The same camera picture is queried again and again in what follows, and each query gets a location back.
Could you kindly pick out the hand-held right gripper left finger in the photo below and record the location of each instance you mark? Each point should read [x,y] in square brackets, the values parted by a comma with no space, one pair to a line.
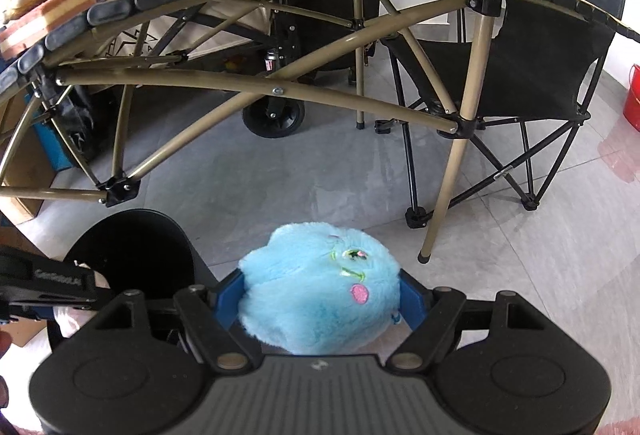
[229,300]

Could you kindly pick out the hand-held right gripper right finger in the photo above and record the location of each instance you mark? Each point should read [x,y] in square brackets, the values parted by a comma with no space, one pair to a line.
[412,302]

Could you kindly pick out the light blue plush toy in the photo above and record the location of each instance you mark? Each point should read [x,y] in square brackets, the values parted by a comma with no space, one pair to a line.
[300,295]

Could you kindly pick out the black round bin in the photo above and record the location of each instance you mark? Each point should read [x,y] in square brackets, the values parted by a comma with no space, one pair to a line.
[135,245]

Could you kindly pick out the pink striped sponge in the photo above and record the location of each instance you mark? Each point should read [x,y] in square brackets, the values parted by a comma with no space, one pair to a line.
[50,12]

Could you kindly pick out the open cardboard box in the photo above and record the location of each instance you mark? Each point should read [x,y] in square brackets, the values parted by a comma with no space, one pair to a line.
[25,175]

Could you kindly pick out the blue box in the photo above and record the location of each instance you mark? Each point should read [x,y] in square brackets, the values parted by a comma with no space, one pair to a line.
[52,147]

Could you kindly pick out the black bag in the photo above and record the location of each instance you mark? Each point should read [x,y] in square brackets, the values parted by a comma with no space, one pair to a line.
[77,120]

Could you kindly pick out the small spray can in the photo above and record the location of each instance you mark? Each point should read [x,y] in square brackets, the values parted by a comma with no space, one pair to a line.
[270,60]

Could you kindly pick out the black folding camp chair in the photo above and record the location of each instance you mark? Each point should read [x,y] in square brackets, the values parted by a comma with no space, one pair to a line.
[550,65]

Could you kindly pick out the red bucket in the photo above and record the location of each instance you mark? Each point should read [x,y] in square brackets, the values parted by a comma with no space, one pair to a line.
[634,100]

